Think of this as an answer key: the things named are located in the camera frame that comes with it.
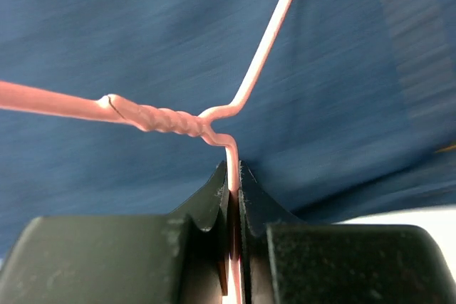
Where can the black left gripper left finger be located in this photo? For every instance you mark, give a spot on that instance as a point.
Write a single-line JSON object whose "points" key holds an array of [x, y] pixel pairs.
{"points": [[180, 257]]}

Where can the navy blue trousers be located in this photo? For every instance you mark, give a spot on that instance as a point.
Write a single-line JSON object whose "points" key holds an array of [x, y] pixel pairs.
{"points": [[353, 113]]}

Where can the pink wire hanger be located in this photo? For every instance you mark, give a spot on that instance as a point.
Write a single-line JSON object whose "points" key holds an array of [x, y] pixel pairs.
{"points": [[116, 109]]}

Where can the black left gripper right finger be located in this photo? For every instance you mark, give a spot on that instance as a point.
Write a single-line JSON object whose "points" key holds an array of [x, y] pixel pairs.
{"points": [[286, 260]]}

